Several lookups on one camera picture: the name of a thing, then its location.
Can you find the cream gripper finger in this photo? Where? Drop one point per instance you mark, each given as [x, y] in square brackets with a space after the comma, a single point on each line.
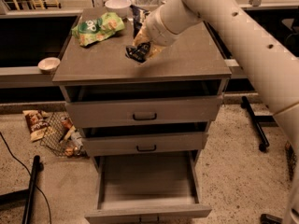
[141, 37]
[154, 50]

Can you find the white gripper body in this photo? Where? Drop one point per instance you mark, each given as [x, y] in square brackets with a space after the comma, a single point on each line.
[154, 28]

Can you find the blue chip bag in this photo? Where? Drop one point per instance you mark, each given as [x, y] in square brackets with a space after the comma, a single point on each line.
[140, 51]

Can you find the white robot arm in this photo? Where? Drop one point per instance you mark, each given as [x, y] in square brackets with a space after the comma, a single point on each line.
[271, 69]

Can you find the green chip bag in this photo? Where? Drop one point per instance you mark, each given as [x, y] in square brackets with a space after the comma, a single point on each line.
[97, 30]

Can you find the grey drawer cabinet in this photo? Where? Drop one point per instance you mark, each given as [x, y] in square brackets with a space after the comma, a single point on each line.
[191, 67]

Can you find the top grey drawer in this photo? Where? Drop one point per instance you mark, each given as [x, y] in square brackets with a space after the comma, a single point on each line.
[143, 111]

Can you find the grey drawer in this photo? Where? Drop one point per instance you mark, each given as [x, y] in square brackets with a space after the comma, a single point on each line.
[143, 111]
[147, 143]
[147, 188]

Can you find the middle grey drawer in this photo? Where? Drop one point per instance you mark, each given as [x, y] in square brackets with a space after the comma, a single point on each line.
[147, 143]

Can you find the brown snack bag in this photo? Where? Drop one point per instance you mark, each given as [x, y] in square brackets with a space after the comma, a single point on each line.
[36, 122]

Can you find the bottom grey drawer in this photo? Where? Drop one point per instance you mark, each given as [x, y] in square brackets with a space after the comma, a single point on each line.
[147, 188]

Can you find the large white bowl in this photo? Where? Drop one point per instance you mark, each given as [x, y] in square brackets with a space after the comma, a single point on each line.
[120, 7]

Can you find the black stand leg right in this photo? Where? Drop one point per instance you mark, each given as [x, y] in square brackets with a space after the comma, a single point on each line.
[258, 122]

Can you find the black stand leg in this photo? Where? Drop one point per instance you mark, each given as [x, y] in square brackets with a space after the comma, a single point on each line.
[25, 196]
[258, 122]

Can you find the dark basket right edge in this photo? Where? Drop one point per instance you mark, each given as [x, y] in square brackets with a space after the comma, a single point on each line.
[291, 159]

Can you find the black stand leg left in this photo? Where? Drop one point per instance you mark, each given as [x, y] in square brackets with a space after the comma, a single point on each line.
[25, 196]

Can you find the black foot bottom right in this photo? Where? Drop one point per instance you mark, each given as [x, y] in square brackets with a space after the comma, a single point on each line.
[269, 219]

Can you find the black wire basket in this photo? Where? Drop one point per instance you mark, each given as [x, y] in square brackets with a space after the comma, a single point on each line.
[62, 138]

